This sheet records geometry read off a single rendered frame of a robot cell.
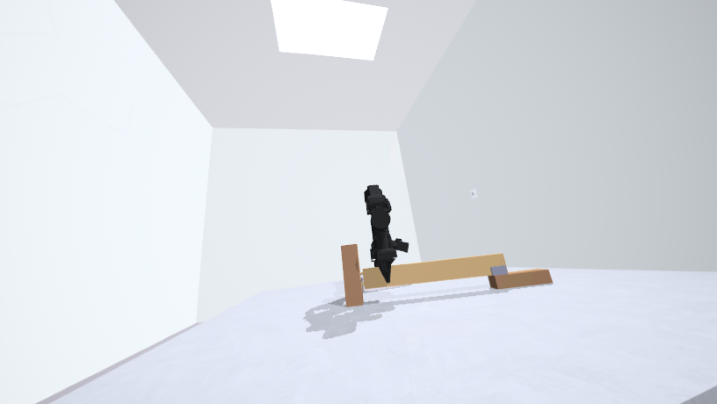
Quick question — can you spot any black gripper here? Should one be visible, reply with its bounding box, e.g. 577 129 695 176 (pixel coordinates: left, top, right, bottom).
373 231 397 283

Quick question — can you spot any long wooden rail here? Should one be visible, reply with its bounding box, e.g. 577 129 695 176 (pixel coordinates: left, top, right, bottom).
362 254 506 289

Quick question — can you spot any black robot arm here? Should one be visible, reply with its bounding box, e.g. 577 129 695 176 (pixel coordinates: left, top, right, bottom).
364 184 409 267

